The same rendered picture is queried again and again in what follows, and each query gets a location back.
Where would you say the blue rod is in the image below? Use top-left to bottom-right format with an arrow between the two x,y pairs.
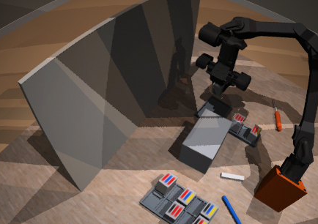
222,195 -> 242,224

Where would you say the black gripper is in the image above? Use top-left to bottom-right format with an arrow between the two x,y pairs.
196,53 -> 251,92

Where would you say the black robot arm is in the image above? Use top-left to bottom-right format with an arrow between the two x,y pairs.
199,17 -> 318,185

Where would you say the orange-handled screwdriver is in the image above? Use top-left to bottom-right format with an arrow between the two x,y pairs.
274,99 -> 281,132

